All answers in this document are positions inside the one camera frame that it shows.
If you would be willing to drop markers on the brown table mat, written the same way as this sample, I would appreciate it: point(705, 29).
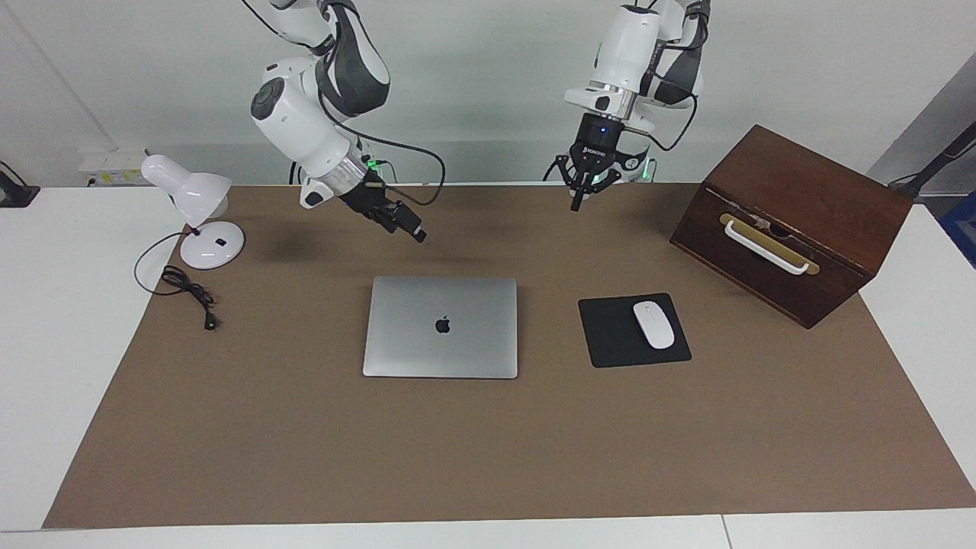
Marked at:
point(488, 442)

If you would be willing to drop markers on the silver laptop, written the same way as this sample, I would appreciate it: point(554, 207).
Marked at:
point(442, 343)

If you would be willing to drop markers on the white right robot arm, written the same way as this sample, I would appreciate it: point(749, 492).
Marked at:
point(293, 122)

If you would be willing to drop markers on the black table clamp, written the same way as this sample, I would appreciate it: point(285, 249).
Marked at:
point(15, 194)

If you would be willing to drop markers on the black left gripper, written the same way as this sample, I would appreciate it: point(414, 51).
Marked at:
point(598, 145)

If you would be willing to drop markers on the blue crate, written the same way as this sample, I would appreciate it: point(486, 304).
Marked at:
point(962, 229)

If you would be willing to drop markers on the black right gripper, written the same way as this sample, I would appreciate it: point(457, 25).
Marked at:
point(366, 200)

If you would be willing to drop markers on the white desk lamp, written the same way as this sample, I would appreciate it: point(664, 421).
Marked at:
point(191, 187)

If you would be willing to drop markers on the white computer mouse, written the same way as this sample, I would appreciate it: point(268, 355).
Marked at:
point(654, 325)

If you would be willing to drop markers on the white power strip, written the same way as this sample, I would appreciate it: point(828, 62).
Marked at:
point(110, 168)

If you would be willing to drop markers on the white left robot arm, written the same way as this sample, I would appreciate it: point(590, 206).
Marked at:
point(625, 46)

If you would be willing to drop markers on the black stand leg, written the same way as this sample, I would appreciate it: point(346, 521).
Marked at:
point(938, 160)

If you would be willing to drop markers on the black mouse pad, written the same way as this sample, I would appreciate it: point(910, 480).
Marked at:
point(610, 335)

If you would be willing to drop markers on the dark wooden box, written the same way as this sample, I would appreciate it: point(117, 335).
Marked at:
point(808, 191)

